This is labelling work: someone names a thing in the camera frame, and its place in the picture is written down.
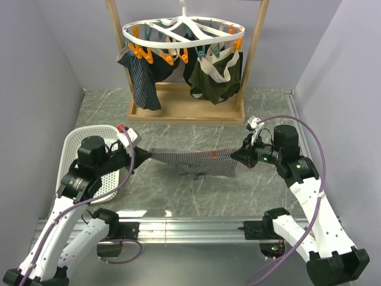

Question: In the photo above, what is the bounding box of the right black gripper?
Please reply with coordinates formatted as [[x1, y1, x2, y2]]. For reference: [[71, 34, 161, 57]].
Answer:
[[231, 132, 283, 168]]

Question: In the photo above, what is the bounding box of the white round clip hanger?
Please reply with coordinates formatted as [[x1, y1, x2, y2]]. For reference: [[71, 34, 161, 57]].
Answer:
[[122, 1, 245, 49]]

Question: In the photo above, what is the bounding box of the grey striped boxer underwear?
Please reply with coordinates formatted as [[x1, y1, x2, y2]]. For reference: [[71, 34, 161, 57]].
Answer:
[[149, 148, 238, 181]]

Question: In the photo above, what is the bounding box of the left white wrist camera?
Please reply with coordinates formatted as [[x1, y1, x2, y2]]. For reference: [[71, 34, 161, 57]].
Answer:
[[117, 125, 142, 153]]

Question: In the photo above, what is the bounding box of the teal clothes peg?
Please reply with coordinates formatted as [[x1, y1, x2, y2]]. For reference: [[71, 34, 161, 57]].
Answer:
[[210, 42, 224, 58], [195, 45, 205, 59]]

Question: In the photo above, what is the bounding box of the wooden hanger stand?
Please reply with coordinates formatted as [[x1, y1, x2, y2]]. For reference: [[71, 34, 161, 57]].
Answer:
[[106, 0, 269, 126]]

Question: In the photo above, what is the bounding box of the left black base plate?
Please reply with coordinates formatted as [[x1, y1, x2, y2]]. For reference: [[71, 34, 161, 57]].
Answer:
[[106, 222, 140, 241]]

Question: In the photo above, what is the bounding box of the black box under rail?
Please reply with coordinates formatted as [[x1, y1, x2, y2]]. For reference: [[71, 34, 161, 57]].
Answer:
[[96, 243, 123, 258]]

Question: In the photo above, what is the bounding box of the white perforated plastic basket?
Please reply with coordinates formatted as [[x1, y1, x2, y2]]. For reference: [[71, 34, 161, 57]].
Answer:
[[56, 125, 120, 204]]

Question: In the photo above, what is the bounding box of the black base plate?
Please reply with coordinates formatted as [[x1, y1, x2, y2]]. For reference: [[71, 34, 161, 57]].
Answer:
[[106, 222, 140, 241], [238, 219, 283, 240]]

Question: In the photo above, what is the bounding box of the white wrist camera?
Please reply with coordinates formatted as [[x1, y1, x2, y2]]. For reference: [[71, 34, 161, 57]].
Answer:
[[245, 116, 264, 145], [117, 125, 142, 153]]

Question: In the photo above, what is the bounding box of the aluminium mounting rail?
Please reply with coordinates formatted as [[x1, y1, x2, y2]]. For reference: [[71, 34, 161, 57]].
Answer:
[[17, 216, 361, 286]]

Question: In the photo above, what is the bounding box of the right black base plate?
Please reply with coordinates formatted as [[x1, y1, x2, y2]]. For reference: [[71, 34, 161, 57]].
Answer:
[[238, 219, 283, 240]]

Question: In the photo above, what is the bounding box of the olive green hanging underwear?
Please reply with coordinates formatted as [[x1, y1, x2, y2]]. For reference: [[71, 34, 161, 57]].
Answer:
[[189, 46, 243, 105]]

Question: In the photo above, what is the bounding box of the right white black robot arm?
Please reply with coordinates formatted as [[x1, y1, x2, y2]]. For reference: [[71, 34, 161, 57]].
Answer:
[[231, 125, 370, 285]]

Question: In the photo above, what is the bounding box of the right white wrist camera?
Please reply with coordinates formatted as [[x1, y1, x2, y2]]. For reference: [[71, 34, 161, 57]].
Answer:
[[245, 116, 264, 145]]

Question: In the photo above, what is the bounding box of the navy striped hanging underwear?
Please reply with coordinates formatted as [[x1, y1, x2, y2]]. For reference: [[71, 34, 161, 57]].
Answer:
[[116, 49, 161, 111]]

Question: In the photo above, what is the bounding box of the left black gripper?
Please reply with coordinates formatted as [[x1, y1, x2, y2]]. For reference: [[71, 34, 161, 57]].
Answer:
[[96, 144, 152, 175]]

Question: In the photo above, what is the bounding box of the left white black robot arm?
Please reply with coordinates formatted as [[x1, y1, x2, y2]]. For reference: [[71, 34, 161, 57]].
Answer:
[[3, 133, 151, 285]]

